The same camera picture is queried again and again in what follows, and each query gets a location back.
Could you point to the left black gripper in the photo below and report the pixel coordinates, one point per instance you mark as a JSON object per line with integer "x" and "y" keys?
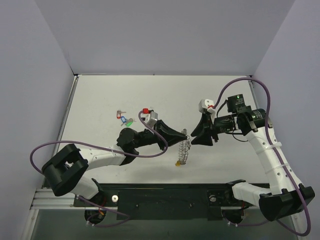
{"x": 159, "y": 134}

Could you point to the green key tag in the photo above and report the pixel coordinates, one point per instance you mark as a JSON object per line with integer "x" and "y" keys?
{"x": 129, "y": 122}

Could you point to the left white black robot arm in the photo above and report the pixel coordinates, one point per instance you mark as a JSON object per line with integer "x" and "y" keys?
{"x": 65, "y": 170}

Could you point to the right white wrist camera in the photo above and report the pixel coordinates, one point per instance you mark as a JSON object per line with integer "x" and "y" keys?
{"x": 206, "y": 108}

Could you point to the blue key tag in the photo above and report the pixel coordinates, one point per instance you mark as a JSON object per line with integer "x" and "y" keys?
{"x": 123, "y": 120}

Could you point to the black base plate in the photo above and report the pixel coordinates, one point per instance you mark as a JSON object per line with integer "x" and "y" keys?
{"x": 163, "y": 212}

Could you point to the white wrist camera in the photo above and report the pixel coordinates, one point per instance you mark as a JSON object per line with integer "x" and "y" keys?
{"x": 150, "y": 117}
{"x": 206, "y": 108}

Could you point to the red tag key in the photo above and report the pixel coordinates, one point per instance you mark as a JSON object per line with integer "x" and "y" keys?
{"x": 119, "y": 113}

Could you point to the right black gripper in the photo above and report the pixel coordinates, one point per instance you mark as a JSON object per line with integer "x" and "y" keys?
{"x": 212, "y": 129}

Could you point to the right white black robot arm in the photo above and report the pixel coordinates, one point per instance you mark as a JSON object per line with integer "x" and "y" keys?
{"x": 285, "y": 192}

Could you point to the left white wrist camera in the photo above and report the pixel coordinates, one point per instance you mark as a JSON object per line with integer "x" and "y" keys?
{"x": 150, "y": 117}

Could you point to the white disc wire keyring holder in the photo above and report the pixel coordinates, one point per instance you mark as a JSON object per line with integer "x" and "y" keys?
{"x": 184, "y": 147}

